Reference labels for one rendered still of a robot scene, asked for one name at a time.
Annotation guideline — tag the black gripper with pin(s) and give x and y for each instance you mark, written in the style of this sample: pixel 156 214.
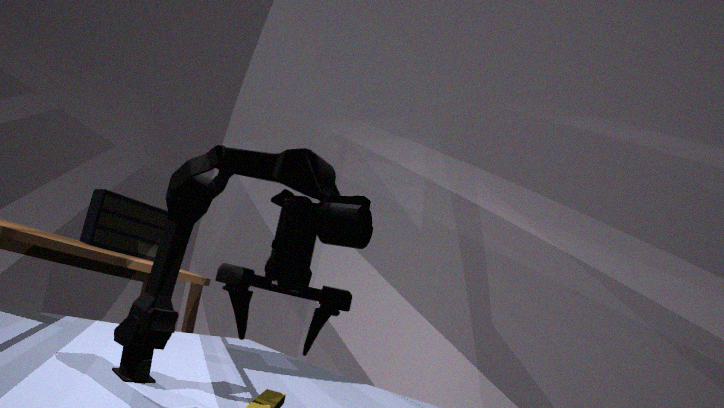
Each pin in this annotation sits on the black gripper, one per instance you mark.
pixel 290 262

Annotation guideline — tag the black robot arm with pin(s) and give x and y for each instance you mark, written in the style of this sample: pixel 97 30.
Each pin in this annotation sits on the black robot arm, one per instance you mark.
pixel 336 220

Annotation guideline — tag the yellow bar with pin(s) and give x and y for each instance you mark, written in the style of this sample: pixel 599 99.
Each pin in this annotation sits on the yellow bar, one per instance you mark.
pixel 268 399

